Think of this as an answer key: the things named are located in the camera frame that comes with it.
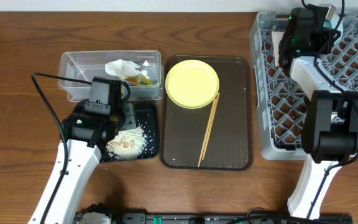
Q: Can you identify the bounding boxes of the pink bowl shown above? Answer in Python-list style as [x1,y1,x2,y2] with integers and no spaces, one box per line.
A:
[272,31,285,68]

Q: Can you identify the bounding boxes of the white napkin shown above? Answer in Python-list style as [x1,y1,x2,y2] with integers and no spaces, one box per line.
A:
[105,59,141,79]

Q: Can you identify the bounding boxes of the yellow green snack wrapper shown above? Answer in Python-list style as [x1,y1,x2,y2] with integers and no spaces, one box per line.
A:
[124,75,154,86]

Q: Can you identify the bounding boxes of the rice and food scraps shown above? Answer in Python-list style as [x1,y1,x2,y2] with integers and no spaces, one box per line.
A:
[106,126,147,161]

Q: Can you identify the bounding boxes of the yellow plate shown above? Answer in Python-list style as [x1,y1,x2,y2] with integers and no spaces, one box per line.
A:
[165,59,220,109]

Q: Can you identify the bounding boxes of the blue bowl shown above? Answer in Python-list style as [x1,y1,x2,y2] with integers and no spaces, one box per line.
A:
[323,12,343,37]

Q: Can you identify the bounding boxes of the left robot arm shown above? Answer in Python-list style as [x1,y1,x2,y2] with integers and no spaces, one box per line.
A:
[29,73,134,223]

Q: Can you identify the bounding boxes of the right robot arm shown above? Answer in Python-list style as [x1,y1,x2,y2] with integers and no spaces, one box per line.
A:
[274,4,358,220]

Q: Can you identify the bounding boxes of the grey dishwasher rack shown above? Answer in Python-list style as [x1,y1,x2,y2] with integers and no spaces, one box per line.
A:
[249,11,358,160]

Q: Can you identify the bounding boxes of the black tray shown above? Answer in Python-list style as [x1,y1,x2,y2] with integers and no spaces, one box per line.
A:
[73,101,160,163]

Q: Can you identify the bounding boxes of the clear plastic bin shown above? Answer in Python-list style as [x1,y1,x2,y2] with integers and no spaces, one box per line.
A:
[58,50,163,101]

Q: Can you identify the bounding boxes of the brown serving tray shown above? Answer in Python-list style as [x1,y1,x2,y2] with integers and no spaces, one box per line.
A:
[160,55,253,171]

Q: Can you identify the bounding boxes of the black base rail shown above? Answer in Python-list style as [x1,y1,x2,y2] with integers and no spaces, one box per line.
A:
[72,203,354,224]

